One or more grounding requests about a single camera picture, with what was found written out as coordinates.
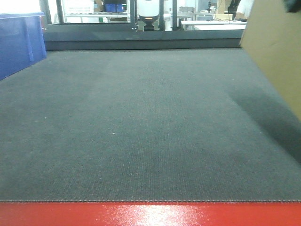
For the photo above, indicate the brown cardboard box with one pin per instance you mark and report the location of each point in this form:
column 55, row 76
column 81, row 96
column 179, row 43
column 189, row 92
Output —
column 272, row 38

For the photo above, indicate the white work table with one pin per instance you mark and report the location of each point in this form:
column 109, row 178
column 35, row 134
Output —
column 213, row 25

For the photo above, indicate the red conveyor edge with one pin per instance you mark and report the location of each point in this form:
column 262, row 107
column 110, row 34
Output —
column 150, row 214

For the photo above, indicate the black conveyor end frame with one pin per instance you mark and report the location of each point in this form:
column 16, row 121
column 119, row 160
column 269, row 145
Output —
column 62, row 36

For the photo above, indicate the blue plastic crate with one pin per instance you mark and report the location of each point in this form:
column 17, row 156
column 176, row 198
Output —
column 21, row 42

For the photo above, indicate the dark grey conveyor belt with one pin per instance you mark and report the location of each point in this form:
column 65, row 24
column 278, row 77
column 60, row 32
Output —
column 166, row 125

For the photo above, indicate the person in white shirt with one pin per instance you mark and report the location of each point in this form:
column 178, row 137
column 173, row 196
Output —
column 244, row 9

